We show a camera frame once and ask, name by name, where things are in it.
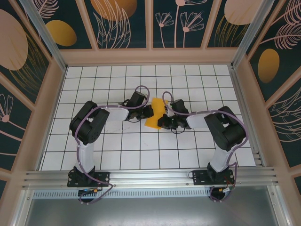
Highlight wall panel orange oval feather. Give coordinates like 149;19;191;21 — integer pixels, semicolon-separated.
29;0;96;50

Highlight wall panel orange oval pink feathers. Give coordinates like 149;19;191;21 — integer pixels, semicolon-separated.
246;0;301;102

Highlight aluminium corner post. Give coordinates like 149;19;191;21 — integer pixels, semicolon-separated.
18;0;68;73
230;0;276;70

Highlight aluminium mounting rail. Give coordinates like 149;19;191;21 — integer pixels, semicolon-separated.
22;167;280;189

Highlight wall panel single flower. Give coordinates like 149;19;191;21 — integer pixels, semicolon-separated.
0;81;32;171

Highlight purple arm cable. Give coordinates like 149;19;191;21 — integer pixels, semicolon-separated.
163;91;249;203
74;85;151;205

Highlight wall panel pink flowers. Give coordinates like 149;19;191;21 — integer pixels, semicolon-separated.
152;0;214;49

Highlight wall panel pink leaf outlines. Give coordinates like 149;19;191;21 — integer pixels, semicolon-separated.
268;88;301;168

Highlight aluminium side rail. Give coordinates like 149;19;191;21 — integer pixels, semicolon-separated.
229;65;268;168

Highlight wall panel pink circle gold lines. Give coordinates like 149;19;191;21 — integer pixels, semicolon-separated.
206;0;261;49

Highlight slotted grey cable duct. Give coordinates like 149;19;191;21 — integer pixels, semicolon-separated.
32;190;212;198

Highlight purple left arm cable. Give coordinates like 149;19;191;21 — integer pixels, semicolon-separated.
74;85;151;205

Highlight wall panel orange circle leaves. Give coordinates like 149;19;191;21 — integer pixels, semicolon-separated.
83;0;148;49

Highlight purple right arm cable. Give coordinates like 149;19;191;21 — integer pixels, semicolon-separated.
163;91;249;203

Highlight wall panel large pink circle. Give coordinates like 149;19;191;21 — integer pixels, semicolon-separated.
0;8;52;105

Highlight grey metal sheet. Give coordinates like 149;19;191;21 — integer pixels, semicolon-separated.
14;188;290;226

